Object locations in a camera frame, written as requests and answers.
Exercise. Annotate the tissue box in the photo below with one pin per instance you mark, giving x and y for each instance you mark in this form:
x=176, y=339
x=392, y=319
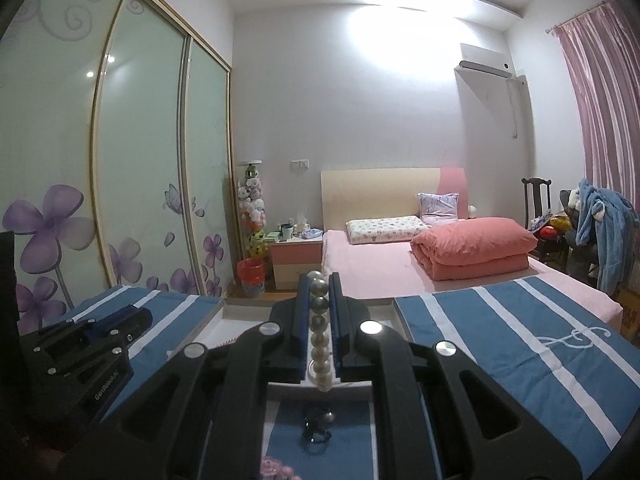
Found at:
x=301, y=223

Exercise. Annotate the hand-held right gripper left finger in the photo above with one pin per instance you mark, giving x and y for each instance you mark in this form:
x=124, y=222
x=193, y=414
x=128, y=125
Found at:
x=302, y=320

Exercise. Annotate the white mug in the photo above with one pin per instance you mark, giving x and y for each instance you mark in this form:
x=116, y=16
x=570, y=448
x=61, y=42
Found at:
x=287, y=231

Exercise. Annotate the wall switch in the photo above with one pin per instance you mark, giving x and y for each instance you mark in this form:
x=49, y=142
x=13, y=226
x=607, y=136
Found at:
x=300, y=163

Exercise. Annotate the blue white striped tablecloth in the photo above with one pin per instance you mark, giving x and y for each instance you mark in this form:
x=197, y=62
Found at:
x=475, y=360

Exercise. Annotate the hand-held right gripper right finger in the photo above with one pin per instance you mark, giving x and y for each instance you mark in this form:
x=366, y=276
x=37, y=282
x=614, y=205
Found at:
x=336, y=320

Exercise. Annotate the floral sliding door wardrobe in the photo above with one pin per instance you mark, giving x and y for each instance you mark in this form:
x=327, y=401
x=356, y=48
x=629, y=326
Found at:
x=140, y=135

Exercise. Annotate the hanging stack of plush toys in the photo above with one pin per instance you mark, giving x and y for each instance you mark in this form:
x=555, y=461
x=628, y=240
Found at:
x=253, y=210

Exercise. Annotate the purple cloth pouch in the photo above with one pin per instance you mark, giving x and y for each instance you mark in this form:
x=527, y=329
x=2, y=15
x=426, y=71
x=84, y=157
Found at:
x=312, y=234

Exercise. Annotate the red waste bin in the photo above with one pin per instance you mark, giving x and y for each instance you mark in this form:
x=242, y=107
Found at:
x=251, y=275

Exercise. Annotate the bed with pink sheet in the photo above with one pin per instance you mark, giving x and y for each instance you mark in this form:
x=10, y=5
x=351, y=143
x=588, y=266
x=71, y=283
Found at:
x=370, y=265

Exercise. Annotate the white patterned pillow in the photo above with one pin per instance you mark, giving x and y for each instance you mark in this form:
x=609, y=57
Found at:
x=385, y=230

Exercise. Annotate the curtain rod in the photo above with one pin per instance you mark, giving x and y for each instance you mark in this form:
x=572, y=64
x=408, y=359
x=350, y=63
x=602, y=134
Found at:
x=580, y=19

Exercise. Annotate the pink curtain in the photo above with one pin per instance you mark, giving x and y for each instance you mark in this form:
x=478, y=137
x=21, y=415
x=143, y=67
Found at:
x=610, y=110

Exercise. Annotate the folded salmon pink quilt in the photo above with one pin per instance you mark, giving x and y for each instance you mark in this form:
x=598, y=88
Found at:
x=475, y=247

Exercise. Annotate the white air conditioner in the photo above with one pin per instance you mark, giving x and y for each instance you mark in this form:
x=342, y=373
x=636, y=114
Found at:
x=487, y=62

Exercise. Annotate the cream pink headboard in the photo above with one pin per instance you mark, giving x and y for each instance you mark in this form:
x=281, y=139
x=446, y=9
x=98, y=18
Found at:
x=370, y=195

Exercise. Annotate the purple pillow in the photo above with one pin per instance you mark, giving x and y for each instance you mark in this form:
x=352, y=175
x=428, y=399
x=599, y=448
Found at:
x=439, y=206

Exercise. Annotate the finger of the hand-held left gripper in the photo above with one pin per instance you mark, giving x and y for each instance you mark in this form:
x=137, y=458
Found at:
x=75, y=327
x=130, y=325

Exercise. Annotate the pink white nightstand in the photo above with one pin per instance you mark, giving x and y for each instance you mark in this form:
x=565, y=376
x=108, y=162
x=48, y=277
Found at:
x=295, y=260

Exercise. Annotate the colourful toys on chair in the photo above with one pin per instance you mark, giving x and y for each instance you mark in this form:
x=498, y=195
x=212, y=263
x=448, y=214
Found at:
x=550, y=231

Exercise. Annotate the cardboard box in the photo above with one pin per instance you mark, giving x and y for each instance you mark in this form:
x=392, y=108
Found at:
x=631, y=312

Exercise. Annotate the blue fleece robe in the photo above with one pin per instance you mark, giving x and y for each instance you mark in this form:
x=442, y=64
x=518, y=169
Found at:
x=610, y=230

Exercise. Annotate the dark wooden chair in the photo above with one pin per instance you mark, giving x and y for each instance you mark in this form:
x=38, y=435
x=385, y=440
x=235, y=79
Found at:
x=535, y=200

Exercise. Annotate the grey shallow tray box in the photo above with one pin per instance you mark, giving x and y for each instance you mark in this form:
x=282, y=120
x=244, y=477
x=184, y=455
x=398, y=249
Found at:
x=240, y=317

